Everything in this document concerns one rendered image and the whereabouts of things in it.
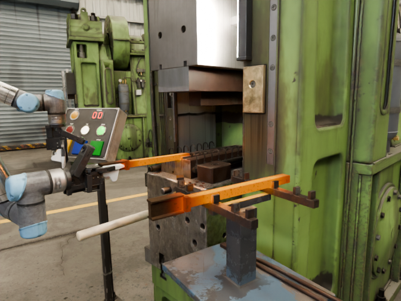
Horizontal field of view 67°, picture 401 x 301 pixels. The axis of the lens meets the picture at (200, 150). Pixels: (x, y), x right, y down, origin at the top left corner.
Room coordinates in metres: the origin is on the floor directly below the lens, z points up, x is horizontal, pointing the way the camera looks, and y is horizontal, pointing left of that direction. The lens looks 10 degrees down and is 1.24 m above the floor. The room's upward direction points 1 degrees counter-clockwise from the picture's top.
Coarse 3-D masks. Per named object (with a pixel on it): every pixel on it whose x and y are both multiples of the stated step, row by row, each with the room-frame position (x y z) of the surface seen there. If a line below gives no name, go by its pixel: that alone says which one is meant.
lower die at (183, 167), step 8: (192, 152) 1.36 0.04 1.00; (208, 152) 1.36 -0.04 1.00; (216, 152) 1.39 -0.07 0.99; (224, 152) 1.39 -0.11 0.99; (240, 152) 1.44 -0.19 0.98; (184, 160) 1.24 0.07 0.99; (192, 160) 1.22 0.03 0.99; (200, 160) 1.26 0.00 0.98; (208, 160) 1.29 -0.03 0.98; (216, 160) 1.32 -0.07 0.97; (168, 168) 1.32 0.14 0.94; (176, 168) 1.28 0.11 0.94; (184, 168) 1.24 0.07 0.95; (184, 176) 1.24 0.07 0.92; (192, 176) 1.22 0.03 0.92
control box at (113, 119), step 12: (72, 108) 1.66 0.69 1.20; (84, 108) 1.63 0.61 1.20; (96, 108) 1.61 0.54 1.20; (108, 108) 1.58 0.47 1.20; (72, 120) 1.62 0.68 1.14; (84, 120) 1.59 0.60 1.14; (96, 120) 1.56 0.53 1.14; (108, 120) 1.54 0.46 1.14; (120, 120) 1.56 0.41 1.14; (60, 132) 1.61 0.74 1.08; (72, 132) 1.58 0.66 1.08; (96, 132) 1.52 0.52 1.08; (108, 132) 1.50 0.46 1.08; (120, 132) 1.55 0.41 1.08; (72, 144) 1.54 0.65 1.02; (108, 144) 1.47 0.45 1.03; (72, 156) 1.50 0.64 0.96; (96, 156) 1.45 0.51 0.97; (108, 156) 1.45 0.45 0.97
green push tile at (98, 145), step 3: (93, 141) 1.49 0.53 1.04; (96, 141) 1.49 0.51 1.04; (99, 141) 1.48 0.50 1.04; (102, 141) 1.48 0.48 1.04; (90, 144) 1.49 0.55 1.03; (93, 144) 1.49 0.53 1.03; (96, 144) 1.48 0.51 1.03; (99, 144) 1.47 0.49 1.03; (102, 144) 1.47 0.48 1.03; (96, 147) 1.47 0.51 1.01; (99, 147) 1.46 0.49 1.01; (102, 147) 1.46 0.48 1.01; (96, 150) 1.46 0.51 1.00; (99, 150) 1.45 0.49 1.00; (93, 153) 1.46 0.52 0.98; (96, 153) 1.45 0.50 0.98; (99, 153) 1.44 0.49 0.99
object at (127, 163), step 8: (120, 160) 1.09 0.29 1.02; (128, 160) 1.08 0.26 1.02; (136, 160) 1.12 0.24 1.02; (144, 160) 1.13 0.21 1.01; (152, 160) 1.16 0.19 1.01; (160, 160) 1.18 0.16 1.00; (168, 160) 1.21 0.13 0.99; (176, 160) 1.24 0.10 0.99; (120, 168) 1.06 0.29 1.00; (128, 168) 1.08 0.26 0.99
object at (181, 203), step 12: (252, 180) 0.83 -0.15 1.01; (264, 180) 0.83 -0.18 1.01; (288, 180) 0.88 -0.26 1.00; (180, 192) 0.71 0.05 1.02; (204, 192) 0.72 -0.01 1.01; (216, 192) 0.72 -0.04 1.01; (228, 192) 0.75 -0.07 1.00; (240, 192) 0.77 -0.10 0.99; (156, 204) 0.64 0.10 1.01; (168, 204) 0.66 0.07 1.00; (180, 204) 0.68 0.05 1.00; (192, 204) 0.68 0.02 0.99; (156, 216) 0.64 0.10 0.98; (168, 216) 0.65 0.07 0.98
